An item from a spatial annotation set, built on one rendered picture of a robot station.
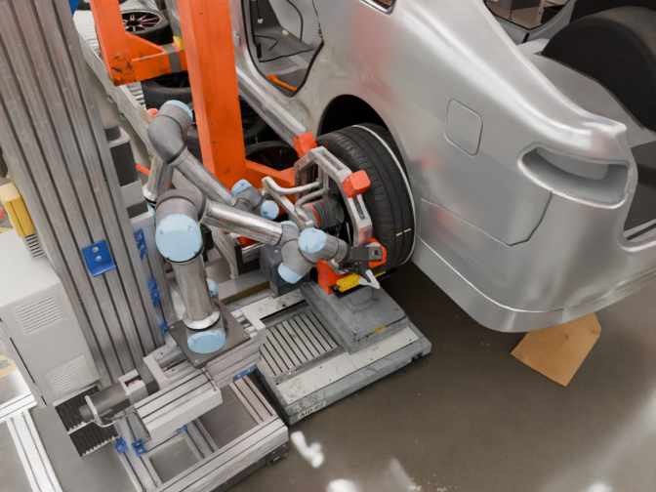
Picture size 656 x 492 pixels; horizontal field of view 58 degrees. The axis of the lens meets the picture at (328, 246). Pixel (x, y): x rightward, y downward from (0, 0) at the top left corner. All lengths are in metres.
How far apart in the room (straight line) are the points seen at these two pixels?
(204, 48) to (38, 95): 1.03
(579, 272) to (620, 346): 1.49
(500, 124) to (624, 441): 1.77
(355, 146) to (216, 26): 0.73
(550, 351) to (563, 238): 1.45
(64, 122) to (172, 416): 1.00
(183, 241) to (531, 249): 1.08
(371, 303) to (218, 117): 1.19
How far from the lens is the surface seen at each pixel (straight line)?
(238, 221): 1.82
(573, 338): 3.44
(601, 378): 3.33
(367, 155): 2.41
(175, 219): 1.63
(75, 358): 2.12
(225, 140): 2.75
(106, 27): 4.49
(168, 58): 4.68
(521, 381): 3.18
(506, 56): 1.96
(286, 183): 3.06
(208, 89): 2.62
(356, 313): 3.01
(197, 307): 1.84
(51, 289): 1.91
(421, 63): 2.13
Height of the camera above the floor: 2.44
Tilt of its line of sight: 41 degrees down
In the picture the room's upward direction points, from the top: straight up
